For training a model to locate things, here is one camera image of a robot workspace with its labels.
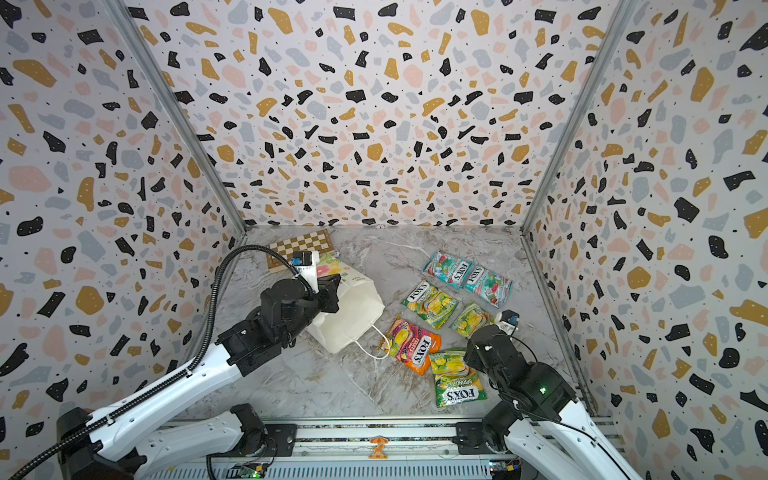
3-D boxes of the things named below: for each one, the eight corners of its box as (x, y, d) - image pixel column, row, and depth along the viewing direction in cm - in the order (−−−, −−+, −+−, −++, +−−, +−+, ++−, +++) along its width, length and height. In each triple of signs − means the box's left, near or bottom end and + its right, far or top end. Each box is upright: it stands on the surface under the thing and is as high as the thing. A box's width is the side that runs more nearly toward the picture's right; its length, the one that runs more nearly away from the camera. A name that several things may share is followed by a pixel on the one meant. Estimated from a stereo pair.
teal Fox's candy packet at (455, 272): (422, 273, 110) (423, 266, 107) (435, 255, 116) (436, 248, 113) (462, 292, 105) (464, 285, 102) (473, 272, 111) (475, 265, 108)
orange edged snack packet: (377, 349, 91) (376, 345, 88) (397, 319, 97) (397, 314, 95) (425, 377, 86) (425, 373, 83) (442, 343, 92) (443, 339, 90)
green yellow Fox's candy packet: (402, 305, 101) (402, 301, 99) (424, 283, 107) (424, 278, 105) (438, 331, 95) (439, 327, 93) (458, 306, 101) (460, 302, 99)
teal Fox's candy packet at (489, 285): (460, 289, 106) (461, 283, 103) (473, 268, 112) (475, 262, 109) (500, 310, 101) (503, 305, 98) (512, 287, 107) (515, 282, 104)
